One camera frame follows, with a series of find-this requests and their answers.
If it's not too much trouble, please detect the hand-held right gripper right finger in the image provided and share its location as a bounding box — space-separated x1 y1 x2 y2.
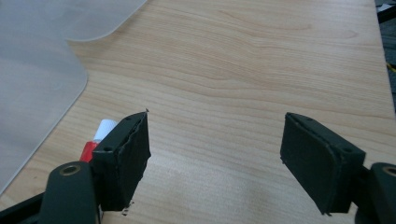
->
279 112 367 217

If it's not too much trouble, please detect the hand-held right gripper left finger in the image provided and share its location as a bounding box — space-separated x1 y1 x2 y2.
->
91 109 152 213

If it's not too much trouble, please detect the red tube with white cap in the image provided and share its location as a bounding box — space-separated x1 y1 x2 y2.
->
78 119 118 163

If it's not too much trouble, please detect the translucent plastic sheet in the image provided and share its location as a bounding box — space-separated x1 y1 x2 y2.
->
0 0 148 195

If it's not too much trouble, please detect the dark equipment beside table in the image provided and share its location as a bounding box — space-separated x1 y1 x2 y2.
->
375 0 396 110

